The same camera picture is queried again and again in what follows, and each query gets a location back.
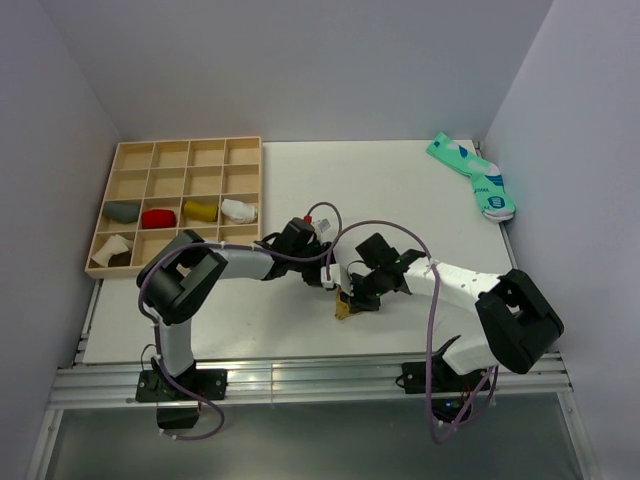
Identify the wooden compartment tray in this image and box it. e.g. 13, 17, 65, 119
85, 137, 263, 279

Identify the teal patterned sock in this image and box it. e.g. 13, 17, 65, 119
426, 133, 516, 223

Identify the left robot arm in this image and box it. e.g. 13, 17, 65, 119
136, 217, 336, 402

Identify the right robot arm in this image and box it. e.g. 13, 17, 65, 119
336, 234, 564, 393

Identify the white rolled sock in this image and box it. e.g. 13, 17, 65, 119
220, 198, 258, 224

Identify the grey rolled sock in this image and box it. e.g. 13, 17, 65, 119
102, 201, 140, 224

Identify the mustard yellow rolled sock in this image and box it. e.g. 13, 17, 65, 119
183, 200, 218, 223

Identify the red rolled sock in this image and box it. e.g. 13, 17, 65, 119
141, 209, 177, 230

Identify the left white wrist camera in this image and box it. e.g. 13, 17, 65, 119
303, 215, 331, 237

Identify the cream and brown striped sock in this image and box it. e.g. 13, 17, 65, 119
91, 234, 133, 267

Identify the mustard yellow sock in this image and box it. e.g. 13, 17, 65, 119
183, 200, 218, 223
335, 291, 353, 320

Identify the aluminium mounting rail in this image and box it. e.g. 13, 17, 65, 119
46, 353, 573, 410

